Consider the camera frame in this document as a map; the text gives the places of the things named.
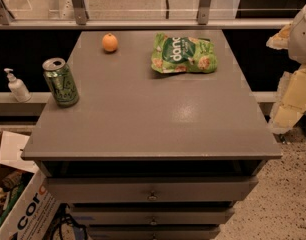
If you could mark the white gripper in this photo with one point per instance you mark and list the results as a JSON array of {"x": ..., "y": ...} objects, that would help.
[{"x": 302, "y": 39}]

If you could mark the green soda can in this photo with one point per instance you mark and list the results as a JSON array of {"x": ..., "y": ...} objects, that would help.
[{"x": 60, "y": 81}]

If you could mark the green snack bag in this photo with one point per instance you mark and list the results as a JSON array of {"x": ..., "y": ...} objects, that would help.
[{"x": 183, "y": 55}]

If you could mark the grey drawer cabinet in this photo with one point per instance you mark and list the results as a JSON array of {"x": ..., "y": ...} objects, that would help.
[{"x": 196, "y": 140}]

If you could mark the orange fruit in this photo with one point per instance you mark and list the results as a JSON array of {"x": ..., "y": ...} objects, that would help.
[{"x": 109, "y": 43}]

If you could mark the top drawer knob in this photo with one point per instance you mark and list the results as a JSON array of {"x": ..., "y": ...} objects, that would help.
[{"x": 152, "y": 196}]

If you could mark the drawer knob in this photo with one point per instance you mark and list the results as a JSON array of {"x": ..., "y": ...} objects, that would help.
[
  {"x": 153, "y": 222},
  {"x": 152, "y": 196}
]

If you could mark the white pump bottle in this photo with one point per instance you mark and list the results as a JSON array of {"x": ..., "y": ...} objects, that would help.
[{"x": 17, "y": 87}]

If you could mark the white paper sheet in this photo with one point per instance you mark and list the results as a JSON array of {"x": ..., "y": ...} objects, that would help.
[{"x": 11, "y": 148}]

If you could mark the white cardboard box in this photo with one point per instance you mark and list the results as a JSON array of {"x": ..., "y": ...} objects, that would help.
[{"x": 27, "y": 211}]

